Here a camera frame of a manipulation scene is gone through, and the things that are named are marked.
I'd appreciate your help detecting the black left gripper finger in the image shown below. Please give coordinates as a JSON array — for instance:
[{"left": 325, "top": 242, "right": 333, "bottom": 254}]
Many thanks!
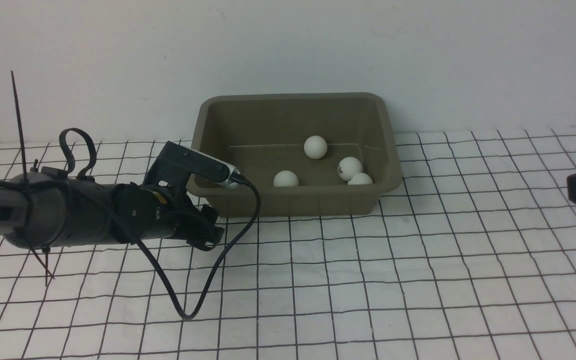
[
  {"left": 183, "top": 225, "right": 225, "bottom": 252},
  {"left": 195, "top": 203, "right": 218, "bottom": 226}
]

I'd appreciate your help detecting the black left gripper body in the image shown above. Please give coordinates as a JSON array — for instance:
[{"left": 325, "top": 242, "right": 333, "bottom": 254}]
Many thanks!
[{"left": 115, "top": 183, "right": 206, "bottom": 242}]

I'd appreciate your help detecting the white ping-pong ball with logo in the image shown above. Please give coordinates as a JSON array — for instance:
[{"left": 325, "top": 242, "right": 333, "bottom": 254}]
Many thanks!
[{"left": 337, "top": 156, "right": 363, "bottom": 182}]

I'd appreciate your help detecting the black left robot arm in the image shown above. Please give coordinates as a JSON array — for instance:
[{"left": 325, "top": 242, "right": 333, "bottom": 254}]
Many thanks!
[{"left": 0, "top": 128, "right": 237, "bottom": 251}]

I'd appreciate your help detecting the black zip tie left arm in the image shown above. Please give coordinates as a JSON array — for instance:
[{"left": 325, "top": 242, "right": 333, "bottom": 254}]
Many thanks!
[{"left": 6, "top": 119, "right": 233, "bottom": 251}]

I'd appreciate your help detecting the olive green plastic bin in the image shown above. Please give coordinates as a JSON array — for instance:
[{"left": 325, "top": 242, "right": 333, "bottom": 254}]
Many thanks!
[{"left": 191, "top": 92, "right": 403, "bottom": 217}]

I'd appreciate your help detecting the white black-grid tablecloth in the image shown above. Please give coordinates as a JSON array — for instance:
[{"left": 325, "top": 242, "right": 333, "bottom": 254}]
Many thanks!
[{"left": 0, "top": 128, "right": 576, "bottom": 360}]

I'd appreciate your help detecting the black left camera cable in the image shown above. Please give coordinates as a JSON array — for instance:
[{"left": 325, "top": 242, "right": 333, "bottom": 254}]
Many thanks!
[{"left": 133, "top": 172, "right": 262, "bottom": 321}]

